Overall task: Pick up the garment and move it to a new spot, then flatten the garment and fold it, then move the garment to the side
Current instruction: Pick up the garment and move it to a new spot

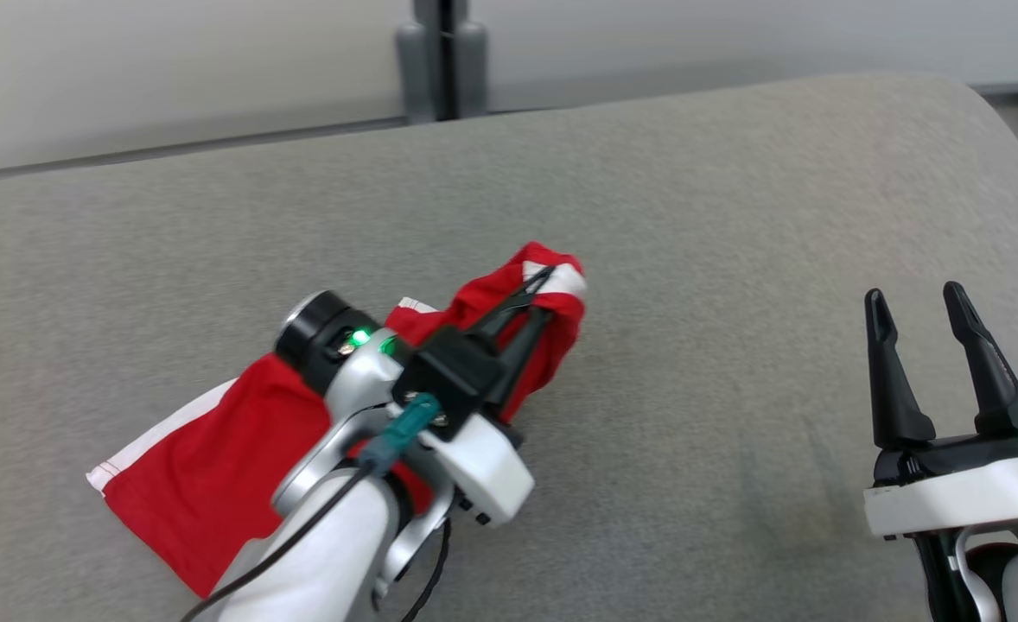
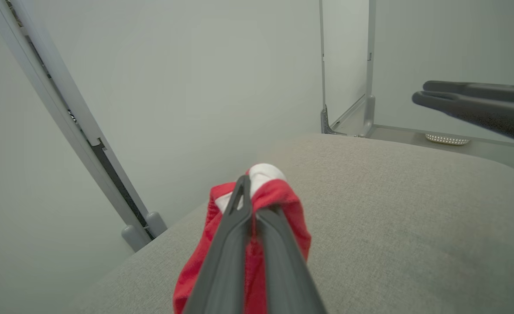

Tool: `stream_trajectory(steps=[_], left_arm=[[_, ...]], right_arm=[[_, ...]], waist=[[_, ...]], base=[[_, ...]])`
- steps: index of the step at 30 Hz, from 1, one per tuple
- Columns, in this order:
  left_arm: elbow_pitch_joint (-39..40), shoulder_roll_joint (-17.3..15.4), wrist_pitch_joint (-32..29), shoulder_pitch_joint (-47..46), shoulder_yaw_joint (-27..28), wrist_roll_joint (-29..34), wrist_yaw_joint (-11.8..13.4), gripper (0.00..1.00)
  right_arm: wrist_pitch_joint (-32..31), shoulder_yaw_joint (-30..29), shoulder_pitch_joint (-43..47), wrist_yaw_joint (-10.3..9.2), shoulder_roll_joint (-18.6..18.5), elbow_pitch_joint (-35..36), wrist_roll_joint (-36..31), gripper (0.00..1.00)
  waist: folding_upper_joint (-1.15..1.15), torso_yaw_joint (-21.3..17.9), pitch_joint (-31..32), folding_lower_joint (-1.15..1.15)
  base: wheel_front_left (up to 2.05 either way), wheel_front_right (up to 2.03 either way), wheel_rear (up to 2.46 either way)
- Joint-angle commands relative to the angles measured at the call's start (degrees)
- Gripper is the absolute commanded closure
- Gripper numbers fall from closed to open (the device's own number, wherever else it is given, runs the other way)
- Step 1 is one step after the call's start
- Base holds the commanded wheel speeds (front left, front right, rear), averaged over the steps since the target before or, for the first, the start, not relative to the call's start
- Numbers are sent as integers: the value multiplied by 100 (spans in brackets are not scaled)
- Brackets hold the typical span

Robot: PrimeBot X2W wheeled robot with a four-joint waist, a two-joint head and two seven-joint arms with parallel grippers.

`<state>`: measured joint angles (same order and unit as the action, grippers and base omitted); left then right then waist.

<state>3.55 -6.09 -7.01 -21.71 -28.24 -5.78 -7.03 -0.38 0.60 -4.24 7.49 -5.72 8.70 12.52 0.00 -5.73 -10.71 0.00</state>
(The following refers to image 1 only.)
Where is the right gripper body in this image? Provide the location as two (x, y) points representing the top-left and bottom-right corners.
(863, 429), (1018, 541)

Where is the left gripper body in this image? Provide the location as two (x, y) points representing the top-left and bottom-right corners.
(423, 406), (534, 528)

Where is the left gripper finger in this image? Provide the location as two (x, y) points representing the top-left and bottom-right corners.
(485, 308), (553, 422)
(466, 266), (557, 340)

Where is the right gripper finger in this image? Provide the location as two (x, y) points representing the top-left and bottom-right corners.
(944, 282), (1018, 435)
(865, 289), (938, 450)

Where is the red garment with white trim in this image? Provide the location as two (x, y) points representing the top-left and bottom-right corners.
(86, 242), (588, 599)

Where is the grey fabric sofa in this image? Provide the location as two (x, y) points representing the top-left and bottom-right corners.
(0, 73), (1018, 622)

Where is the black cable with teal connector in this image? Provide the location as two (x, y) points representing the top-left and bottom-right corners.
(182, 393), (442, 622)

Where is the thin black cable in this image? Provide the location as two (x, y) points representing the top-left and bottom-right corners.
(401, 517), (452, 622)

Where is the grey wall partition post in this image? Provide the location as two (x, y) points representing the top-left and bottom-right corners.
(395, 0), (490, 124)

